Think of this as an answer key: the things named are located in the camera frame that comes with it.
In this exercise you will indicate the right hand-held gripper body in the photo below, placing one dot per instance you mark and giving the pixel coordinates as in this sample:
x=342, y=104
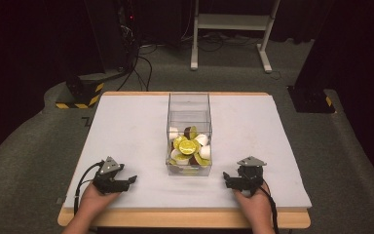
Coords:
x=248, y=177

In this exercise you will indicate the black yellow-striped stand base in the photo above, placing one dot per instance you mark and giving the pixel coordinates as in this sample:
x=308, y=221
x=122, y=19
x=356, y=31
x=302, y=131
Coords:
x=84, y=94

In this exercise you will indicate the white foam mat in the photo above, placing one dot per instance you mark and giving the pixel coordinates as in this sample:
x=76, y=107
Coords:
x=136, y=130

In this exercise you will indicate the person's left hand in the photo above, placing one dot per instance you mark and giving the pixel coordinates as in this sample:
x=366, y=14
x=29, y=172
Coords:
x=94, y=198

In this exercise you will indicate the white metal stand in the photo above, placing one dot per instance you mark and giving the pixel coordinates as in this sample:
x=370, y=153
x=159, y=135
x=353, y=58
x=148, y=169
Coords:
x=230, y=22

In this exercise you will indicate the dark equipment tower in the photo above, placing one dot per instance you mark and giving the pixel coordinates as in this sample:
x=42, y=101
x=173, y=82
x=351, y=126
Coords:
x=128, y=32

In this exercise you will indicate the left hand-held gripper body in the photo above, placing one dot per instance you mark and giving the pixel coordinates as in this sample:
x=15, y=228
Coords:
x=109, y=177

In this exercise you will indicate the clear plastic box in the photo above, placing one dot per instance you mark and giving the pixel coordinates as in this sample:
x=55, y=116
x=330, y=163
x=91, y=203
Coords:
x=189, y=110

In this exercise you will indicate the person's right hand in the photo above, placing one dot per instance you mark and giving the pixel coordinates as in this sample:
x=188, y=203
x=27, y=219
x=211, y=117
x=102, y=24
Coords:
x=255, y=206

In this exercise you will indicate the wooden table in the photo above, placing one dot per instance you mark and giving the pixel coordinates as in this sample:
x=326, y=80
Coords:
x=181, y=218

